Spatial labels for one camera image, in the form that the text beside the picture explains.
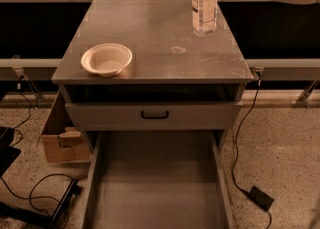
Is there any black power adapter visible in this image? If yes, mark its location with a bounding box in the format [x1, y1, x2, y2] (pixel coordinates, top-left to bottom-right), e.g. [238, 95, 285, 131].
[248, 186, 274, 211]

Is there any clear plastic water bottle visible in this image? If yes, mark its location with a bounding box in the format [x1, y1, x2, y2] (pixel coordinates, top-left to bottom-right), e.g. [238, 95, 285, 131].
[192, 0, 217, 37]

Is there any closed grey upper drawer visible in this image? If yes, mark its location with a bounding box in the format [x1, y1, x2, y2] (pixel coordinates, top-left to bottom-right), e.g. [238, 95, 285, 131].
[66, 102, 241, 131]

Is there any black power cable right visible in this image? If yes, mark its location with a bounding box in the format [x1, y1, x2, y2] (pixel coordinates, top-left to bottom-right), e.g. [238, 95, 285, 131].
[231, 70, 272, 229]

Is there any white paper bowl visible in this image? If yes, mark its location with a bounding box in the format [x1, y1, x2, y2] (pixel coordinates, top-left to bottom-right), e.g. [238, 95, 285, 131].
[80, 43, 133, 77]

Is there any brown cardboard box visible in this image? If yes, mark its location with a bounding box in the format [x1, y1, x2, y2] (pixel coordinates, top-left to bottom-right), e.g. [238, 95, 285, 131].
[41, 92, 91, 163]

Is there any black drawer handle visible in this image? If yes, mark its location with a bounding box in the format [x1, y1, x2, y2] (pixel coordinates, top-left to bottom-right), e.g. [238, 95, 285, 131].
[140, 111, 170, 120]

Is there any black equipment left edge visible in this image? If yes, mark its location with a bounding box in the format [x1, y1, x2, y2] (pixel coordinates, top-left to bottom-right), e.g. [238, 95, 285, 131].
[0, 127, 21, 177]

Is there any grey drawer cabinet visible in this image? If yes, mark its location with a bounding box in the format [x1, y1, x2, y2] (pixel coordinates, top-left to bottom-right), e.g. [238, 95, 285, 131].
[52, 0, 252, 147]

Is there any black metal stand base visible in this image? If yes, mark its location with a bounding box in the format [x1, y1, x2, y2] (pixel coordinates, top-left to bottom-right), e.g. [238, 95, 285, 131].
[0, 176, 80, 229]

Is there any black cable on floor left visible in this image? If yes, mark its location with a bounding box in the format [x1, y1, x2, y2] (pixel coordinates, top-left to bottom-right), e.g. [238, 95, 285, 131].
[0, 173, 76, 229]

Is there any open grey bottom drawer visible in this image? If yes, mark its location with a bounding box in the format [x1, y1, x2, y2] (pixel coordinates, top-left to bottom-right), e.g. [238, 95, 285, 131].
[80, 131, 235, 229]

